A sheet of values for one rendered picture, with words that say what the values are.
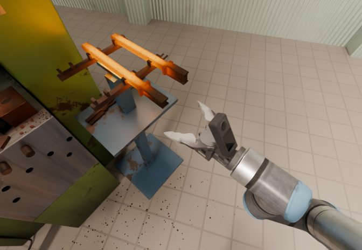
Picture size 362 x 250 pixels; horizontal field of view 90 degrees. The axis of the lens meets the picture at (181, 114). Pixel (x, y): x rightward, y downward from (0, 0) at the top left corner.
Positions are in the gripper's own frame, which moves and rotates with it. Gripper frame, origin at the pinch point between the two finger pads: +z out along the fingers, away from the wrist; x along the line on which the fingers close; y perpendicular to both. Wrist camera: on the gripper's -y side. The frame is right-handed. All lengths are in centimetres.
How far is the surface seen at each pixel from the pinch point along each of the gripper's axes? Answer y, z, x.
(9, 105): 5, 48, -33
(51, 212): 61, 38, -57
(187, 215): 103, -13, -8
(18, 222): 78, 57, -79
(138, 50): -0.9, 31.6, 11.3
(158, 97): -1.3, 8.6, -0.6
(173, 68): -2.0, 14.0, 11.8
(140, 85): -1.5, 16.3, -0.9
